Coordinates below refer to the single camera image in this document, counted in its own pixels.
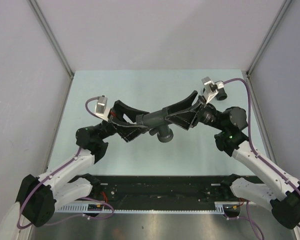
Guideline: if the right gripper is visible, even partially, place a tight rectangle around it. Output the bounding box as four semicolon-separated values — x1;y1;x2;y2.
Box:
164;90;228;131

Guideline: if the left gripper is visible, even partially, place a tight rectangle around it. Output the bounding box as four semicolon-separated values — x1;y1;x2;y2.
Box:
95;100;150;142

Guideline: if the large grey pipe adapter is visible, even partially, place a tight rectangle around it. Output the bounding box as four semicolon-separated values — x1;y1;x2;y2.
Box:
135;107;169;129

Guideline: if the grey pipe tee fitting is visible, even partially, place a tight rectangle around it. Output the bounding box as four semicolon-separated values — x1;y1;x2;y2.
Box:
149;124;174;143

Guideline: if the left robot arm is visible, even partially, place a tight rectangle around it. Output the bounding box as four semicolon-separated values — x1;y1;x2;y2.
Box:
16;96;149;230

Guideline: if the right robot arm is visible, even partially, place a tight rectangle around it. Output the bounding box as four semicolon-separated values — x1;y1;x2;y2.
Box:
165;91;300;230

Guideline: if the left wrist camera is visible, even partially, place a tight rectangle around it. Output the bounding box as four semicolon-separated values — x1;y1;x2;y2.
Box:
94;95;110;121

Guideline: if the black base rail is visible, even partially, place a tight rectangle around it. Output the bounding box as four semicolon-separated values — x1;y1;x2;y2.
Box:
82;174;245;210

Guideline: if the white slotted cable duct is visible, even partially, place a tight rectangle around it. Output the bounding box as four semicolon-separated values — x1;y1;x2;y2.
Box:
55;201;240;215

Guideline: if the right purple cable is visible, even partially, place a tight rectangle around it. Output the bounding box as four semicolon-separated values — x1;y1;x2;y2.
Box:
221;78;300;238

